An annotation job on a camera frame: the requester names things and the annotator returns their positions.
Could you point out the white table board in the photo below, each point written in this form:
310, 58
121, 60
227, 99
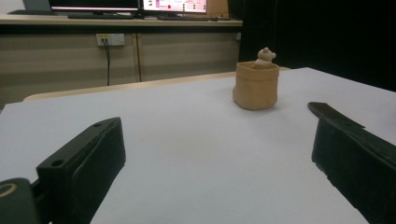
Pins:
199, 149

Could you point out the small tan bear figure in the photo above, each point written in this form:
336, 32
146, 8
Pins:
264, 57

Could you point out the black curved tool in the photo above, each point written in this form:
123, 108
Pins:
325, 111

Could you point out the black keyboard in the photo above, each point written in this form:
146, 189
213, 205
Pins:
186, 18
99, 16

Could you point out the black curtain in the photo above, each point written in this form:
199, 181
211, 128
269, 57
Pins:
327, 37

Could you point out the wooden table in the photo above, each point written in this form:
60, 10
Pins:
124, 86

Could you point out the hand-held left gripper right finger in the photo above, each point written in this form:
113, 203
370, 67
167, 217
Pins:
355, 165

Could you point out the tan round cup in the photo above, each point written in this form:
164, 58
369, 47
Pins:
256, 88

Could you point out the dark computer monitor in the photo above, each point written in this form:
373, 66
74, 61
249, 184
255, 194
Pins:
93, 4

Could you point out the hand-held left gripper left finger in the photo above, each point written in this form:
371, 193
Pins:
77, 165

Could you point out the lit computer monitor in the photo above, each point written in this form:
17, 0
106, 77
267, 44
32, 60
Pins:
174, 5

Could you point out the brown cardboard box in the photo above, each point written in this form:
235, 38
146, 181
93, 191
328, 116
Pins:
218, 7

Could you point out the long beige desk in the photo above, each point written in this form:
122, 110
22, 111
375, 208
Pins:
62, 59

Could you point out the white wall socket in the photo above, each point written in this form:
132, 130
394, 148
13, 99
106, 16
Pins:
115, 39

